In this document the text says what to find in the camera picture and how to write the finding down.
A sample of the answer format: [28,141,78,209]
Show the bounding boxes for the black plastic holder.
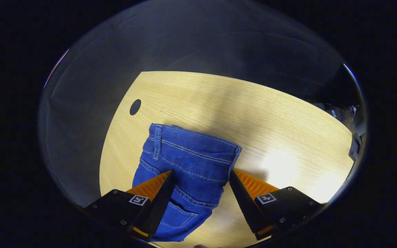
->
[348,132,363,162]

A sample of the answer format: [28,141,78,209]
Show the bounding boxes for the black backdrop cloth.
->
[38,0,361,209]

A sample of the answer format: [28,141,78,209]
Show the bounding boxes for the blue denim jeans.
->
[132,123,243,242]

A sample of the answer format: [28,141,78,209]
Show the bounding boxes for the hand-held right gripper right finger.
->
[228,169,324,241]

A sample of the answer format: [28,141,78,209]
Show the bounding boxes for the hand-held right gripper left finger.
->
[82,169,176,242]

